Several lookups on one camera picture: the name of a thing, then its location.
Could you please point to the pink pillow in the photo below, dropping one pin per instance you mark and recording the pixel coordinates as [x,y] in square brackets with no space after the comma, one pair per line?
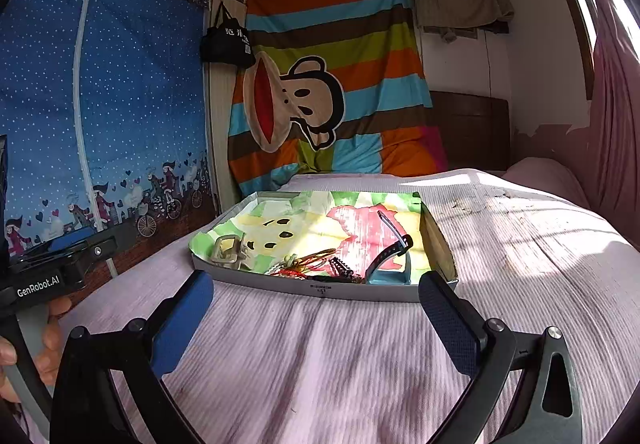
[547,175]

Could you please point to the striped monkey print blanket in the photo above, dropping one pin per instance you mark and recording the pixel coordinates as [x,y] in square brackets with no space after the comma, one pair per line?
[337,87]

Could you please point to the grey shallow cardboard box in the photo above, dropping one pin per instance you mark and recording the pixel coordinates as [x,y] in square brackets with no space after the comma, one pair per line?
[334,288]

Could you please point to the pink window curtain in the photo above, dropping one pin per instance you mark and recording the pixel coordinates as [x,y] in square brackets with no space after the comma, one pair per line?
[612,183]

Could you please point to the window with frame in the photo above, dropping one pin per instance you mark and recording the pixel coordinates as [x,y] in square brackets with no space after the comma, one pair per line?
[613,37]

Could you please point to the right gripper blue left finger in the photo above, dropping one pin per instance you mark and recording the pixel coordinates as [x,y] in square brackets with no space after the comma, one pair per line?
[86,406]

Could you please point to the dark wooden headboard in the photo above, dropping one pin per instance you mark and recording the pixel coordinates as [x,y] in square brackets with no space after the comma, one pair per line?
[475,130]

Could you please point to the colourful printed paper liner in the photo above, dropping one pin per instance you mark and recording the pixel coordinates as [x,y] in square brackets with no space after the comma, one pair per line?
[281,224]

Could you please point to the brown hair tie yellow bead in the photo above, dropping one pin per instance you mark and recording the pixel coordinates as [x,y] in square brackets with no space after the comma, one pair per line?
[299,267]

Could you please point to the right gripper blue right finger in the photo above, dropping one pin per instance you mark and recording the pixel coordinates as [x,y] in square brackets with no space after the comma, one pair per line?
[545,407]

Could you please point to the blue bicycle print wardrobe cover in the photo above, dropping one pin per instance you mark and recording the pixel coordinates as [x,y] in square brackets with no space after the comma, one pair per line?
[103,105]

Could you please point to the blue kids smartwatch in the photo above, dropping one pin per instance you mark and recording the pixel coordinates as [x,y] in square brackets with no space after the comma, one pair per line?
[375,274]

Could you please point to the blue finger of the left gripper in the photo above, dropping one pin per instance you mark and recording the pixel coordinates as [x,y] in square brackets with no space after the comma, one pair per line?
[80,250]

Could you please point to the black hanging tote bag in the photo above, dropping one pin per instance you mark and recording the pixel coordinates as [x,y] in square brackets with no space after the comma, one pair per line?
[227,42]

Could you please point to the beige hair claw clip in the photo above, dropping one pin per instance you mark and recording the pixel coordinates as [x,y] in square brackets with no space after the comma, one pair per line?
[228,252]

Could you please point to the khaki cloth hanging on wall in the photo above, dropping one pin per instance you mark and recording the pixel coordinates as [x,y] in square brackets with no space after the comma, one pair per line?
[449,18]

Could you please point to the black white checkered hair clip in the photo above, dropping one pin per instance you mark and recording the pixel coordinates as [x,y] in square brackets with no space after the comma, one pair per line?
[341,270]

